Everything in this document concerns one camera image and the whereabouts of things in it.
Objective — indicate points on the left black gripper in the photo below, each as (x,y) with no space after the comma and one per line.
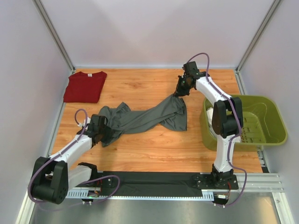
(109,131)

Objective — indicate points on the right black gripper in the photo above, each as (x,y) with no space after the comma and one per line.
(179,92)

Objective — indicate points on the grey t-shirt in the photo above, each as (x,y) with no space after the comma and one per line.
(170,113)

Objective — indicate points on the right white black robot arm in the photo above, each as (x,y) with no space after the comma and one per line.
(227,119)

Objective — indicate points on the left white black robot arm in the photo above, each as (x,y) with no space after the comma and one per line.
(52,177)

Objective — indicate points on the white crumpled t-shirt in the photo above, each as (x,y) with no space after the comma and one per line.
(209,114)

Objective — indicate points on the red folded t-shirt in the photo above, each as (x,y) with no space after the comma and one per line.
(84,87)

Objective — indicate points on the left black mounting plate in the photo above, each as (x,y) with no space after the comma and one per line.
(108,182)

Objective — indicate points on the black mounting plate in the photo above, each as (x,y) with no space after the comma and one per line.
(108,182)
(206,181)

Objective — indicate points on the green plastic basket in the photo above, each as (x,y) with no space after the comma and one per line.
(262,124)

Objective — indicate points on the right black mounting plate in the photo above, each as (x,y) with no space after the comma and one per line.
(206,181)

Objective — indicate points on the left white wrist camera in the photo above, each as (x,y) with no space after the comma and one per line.
(81,125)

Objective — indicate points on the grey slotted cable duct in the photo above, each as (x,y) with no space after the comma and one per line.
(92,194)

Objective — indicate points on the right aluminium frame post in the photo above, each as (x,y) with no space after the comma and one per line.
(258,34)

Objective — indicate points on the aluminium frame post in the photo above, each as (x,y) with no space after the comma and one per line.
(49,25)
(258,34)

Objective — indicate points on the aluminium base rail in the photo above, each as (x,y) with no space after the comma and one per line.
(260,182)

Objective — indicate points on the left aluminium frame post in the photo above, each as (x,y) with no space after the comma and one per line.
(49,25)

